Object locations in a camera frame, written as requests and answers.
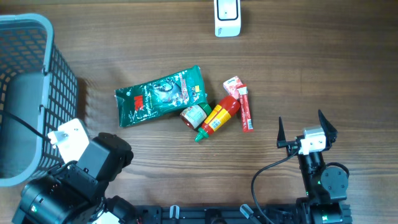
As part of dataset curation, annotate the grey plastic shopping basket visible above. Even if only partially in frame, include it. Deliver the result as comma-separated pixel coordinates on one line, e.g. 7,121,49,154
1,14,79,187

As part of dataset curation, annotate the black left camera cable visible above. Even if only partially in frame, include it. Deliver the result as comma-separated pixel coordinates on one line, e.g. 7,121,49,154
0,110,52,141

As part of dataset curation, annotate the pink white tissue pack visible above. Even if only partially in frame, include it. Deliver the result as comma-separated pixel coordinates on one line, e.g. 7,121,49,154
223,76,243,100

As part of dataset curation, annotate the red sauce bottle yellow label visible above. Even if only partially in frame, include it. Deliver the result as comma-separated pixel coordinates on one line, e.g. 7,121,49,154
195,95,241,142

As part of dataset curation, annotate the green snack bag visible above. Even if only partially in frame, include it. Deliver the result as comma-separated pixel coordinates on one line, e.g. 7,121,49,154
115,65,207,128

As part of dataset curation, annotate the red snack sachet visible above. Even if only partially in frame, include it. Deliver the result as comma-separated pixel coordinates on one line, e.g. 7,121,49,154
238,84,254,133

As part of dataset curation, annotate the white barcode scanner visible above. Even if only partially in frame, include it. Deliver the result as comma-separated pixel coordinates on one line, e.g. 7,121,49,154
213,0,241,37

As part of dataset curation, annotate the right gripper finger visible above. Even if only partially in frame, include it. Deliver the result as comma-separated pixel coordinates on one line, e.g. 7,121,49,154
318,110,338,146
277,117,287,148

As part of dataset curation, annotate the small jar green lid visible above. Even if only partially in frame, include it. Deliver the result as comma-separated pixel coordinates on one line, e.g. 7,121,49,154
180,103,212,129

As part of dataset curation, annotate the black camera cable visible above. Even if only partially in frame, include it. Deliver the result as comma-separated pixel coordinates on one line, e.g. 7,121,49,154
0,110,52,141
251,149,301,224

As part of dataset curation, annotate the black right camera cable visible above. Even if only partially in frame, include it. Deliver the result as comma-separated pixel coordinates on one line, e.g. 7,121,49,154
251,149,301,224

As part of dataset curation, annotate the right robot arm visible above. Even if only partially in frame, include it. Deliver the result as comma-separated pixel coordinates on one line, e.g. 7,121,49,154
277,111,353,224

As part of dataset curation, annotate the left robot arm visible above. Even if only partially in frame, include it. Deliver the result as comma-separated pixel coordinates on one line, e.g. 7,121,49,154
12,133,134,223

